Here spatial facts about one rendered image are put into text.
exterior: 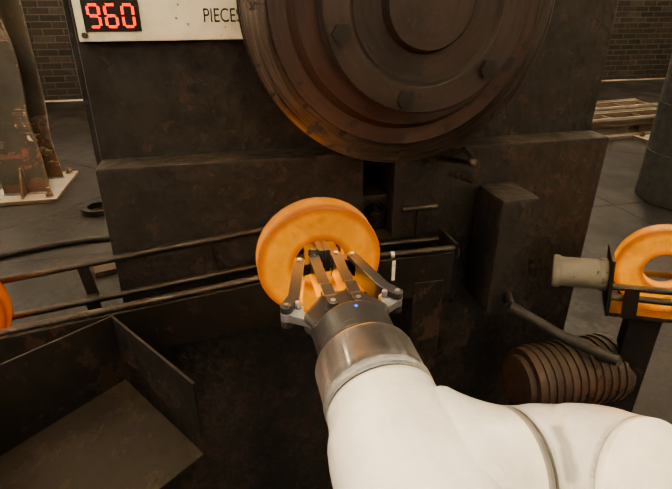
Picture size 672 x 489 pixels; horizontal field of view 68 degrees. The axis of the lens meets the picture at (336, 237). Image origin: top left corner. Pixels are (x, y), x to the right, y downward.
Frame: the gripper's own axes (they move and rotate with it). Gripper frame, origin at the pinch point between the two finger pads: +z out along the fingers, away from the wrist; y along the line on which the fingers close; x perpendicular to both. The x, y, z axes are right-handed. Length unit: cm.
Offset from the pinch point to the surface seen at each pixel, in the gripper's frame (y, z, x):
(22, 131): -126, 270, -56
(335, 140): 6.7, 20.1, 6.9
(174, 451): -19.9, -7.1, -23.1
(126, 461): -25.7, -7.0, -23.5
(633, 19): 596, 628, -33
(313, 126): 3.3, 20.2, 9.2
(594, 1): 60, 36, 25
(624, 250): 54, 8, -12
